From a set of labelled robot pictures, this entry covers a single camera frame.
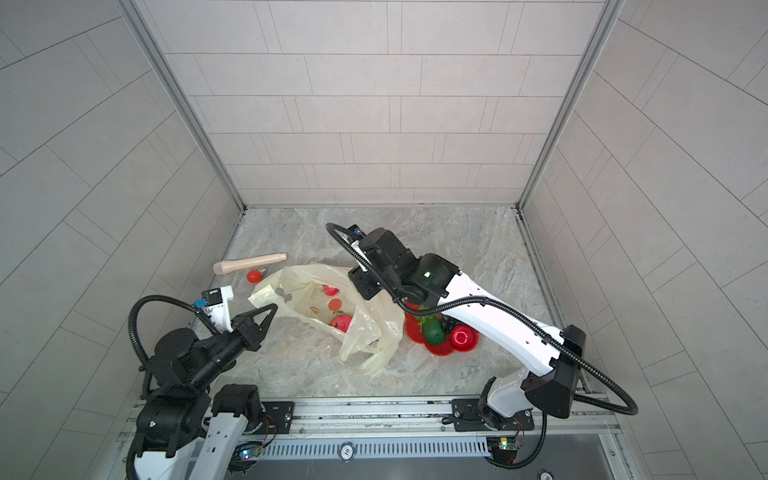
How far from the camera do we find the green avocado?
2.63ft

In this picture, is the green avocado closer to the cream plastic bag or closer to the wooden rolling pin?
the cream plastic bag

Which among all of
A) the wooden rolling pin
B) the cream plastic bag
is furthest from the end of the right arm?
the wooden rolling pin

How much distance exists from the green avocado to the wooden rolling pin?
53 centimetres

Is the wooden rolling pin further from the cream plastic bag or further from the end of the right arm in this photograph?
the end of the right arm

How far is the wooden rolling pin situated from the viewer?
96 cm
